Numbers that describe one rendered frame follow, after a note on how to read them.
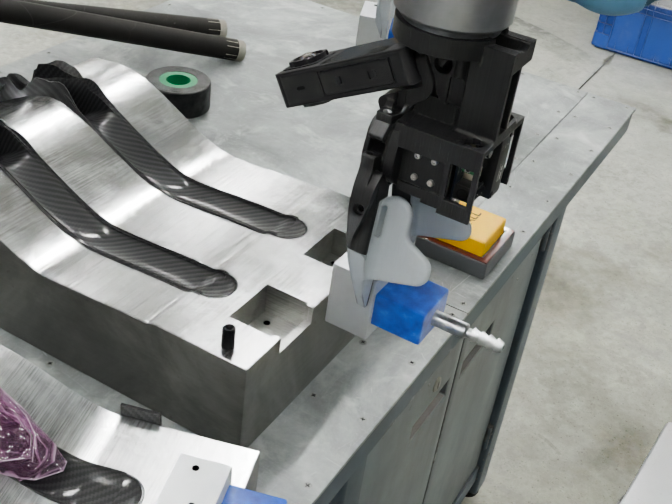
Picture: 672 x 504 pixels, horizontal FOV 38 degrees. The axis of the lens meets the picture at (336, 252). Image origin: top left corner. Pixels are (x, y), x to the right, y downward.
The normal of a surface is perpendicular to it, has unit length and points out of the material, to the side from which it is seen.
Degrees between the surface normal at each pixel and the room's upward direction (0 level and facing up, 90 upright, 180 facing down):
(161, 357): 90
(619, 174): 0
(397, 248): 79
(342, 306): 90
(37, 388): 29
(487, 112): 90
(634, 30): 91
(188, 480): 0
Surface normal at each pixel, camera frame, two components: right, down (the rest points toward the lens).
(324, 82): -0.54, 0.45
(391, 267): -0.47, 0.28
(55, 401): 0.55, -0.62
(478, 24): 0.27, 0.57
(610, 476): 0.12, -0.82
